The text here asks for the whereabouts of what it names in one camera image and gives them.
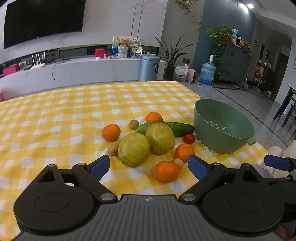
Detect black dining table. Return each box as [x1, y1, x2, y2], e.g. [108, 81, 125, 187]
[273, 84, 296, 142]

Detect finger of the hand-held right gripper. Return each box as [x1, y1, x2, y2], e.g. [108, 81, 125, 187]
[264, 154, 296, 184]

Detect bottles on cabinet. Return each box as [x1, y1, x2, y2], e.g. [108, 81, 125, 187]
[231, 29, 245, 48]

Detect white box behind bin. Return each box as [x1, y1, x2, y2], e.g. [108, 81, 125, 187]
[159, 60, 168, 80]

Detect white marble media console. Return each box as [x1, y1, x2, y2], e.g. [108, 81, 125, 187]
[0, 55, 162, 100]

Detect illustrated picture board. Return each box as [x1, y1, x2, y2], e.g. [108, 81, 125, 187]
[113, 37, 142, 56]

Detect hanging vine plant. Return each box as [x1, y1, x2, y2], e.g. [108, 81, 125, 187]
[174, 0, 203, 31]

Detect white plastic bag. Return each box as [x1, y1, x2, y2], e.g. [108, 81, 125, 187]
[173, 64, 189, 81]

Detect cluttered dark shelf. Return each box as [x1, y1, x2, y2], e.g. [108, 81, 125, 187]
[252, 59, 278, 98]

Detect purple textured mat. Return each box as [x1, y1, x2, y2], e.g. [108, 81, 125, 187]
[251, 163, 274, 178]

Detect grey-blue trash bin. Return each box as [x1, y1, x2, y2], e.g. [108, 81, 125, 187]
[138, 54, 161, 82]

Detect dark green cucumber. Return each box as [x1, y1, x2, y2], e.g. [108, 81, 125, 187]
[162, 121, 195, 137]

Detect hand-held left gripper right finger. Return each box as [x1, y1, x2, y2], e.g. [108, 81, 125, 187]
[178, 154, 274, 206]

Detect trailing green pothos plant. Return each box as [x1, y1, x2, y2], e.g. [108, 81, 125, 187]
[205, 26, 234, 74]

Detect white router with antennas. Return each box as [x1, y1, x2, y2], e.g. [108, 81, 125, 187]
[31, 53, 46, 69]

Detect green colander bowl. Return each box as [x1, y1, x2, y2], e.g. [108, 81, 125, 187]
[194, 98, 257, 154]

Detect black wall television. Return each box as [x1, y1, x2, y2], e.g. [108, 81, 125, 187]
[3, 0, 85, 49]

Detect small potato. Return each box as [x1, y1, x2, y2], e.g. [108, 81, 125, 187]
[108, 141, 121, 157]

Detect pink storage box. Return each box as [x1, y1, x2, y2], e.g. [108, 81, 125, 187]
[2, 64, 20, 76]

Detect yellow checked tablecloth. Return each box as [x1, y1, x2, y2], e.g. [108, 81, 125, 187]
[0, 81, 269, 239]

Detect orange mandarin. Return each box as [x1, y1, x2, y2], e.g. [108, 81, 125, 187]
[155, 161, 180, 183]
[145, 112, 163, 123]
[102, 124, 121, 142]
[175, 143, 195, 164]

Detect potted long-leaf plant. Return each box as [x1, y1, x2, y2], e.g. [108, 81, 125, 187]
[155, 37, 195, 80]

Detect dark grey drawer cabinet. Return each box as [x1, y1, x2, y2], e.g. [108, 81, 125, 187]
[217, 42, 251, 87]

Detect blue water jug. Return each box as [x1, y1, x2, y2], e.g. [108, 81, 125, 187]
[199, 55, 216, 86]

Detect white cylinder object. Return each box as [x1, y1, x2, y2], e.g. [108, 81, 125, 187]
[282, 139, 296, 159]

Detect small red tomato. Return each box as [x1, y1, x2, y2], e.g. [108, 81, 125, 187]
[183, 133, 196, 144]

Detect large yellow-green citrus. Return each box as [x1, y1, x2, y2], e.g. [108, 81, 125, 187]
[145, 123, 175, 156]
[118, 133, 151, 168]

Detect pink small appliance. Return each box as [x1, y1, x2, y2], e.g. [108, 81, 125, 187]
[187, 68, 200, 82]

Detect light green cucumber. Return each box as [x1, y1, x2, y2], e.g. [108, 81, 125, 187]
[135, 123, 153, 136]

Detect grey soundbar speaker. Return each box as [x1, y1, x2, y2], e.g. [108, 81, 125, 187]
[58, 46, 88, 58]

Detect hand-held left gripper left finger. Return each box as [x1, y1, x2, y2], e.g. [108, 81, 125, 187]
[35, 155, 118, 203]

